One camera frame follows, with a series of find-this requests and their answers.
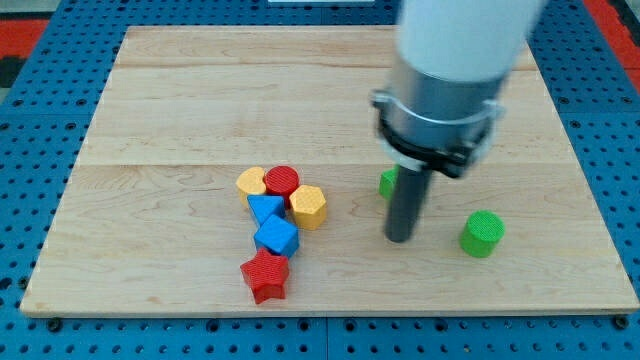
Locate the green block behind rod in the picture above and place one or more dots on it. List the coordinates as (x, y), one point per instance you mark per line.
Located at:
(387, 182)

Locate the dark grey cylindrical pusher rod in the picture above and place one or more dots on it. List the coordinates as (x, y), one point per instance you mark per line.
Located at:
(408, 196)

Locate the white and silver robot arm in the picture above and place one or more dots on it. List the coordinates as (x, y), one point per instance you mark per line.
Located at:
(439, 108)

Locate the red circle block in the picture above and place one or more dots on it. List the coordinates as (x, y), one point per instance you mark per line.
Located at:
(282, 181)

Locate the yellow hexagon block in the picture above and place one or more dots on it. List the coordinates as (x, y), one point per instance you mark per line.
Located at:
(309, 207)

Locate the red star block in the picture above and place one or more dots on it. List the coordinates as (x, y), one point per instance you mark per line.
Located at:
(266, 275)

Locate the green cylinder block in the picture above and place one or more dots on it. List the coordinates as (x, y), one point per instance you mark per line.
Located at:
(482, 233)

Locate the yellow heart block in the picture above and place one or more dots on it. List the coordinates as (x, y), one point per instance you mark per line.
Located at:
(250, 182)

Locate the blue triangle block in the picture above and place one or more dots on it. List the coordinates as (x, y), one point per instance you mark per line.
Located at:
(264, 206)

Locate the blue cube block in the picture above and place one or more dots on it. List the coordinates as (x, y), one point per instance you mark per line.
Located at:
(278, 236)

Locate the wooden board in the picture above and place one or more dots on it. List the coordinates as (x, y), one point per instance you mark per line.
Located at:
(150, 223)

